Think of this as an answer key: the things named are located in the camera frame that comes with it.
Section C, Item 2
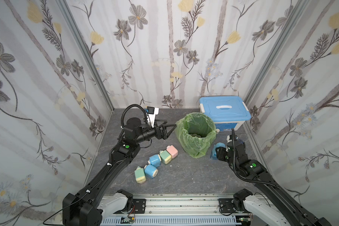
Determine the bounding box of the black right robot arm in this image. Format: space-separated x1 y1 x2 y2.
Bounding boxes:
216 131 330 226

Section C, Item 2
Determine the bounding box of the green yellow pencil sharpener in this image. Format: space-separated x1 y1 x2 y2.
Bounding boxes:
159 150 172 164

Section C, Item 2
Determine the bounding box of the green bagged trash bin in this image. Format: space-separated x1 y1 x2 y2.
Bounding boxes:
175 112 217 158

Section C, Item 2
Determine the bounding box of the pink pencil sharpener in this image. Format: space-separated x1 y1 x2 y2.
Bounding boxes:
166 145 179 159

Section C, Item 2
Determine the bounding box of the blue sharpener with crank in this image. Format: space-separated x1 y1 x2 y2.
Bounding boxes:
211 143 226 160

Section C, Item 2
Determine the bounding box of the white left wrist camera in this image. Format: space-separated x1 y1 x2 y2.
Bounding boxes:
146 106 159 128

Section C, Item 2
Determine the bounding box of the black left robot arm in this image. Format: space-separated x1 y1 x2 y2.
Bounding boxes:
62 104 177 226

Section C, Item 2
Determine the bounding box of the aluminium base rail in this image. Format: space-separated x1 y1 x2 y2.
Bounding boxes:
101 194 290 226

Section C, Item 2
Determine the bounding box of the green yellow sharpener leftmost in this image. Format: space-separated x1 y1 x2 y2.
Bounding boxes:
134 166 147 184

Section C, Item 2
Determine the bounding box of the blue sharpener upper middle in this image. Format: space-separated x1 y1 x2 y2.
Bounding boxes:
147 154 162 168

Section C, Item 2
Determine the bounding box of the blue sharpener lower middle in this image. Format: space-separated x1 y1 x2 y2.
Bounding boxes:
144 164 158 179

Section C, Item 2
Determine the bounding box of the blue lidded storage box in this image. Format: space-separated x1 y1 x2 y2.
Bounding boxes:
199 96 251 132

